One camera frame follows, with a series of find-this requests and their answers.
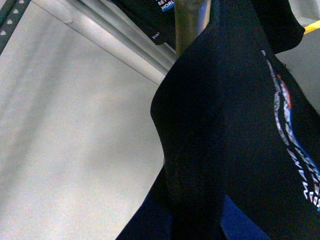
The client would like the black t-shirt with printed logo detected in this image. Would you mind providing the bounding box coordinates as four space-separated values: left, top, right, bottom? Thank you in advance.
118 0 320 240

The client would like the grey clothes drying rack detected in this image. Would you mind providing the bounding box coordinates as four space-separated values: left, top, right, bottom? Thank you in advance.
0 0 31 54

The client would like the black t-shirt with white text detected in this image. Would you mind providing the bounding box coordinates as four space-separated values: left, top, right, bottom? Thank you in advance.
112 0 176 49

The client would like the grey metal pole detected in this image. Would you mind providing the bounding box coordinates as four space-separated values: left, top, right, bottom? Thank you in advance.
174 0 211 57

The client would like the yellow bar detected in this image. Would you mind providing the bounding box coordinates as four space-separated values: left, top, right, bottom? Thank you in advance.
304 20 320 35

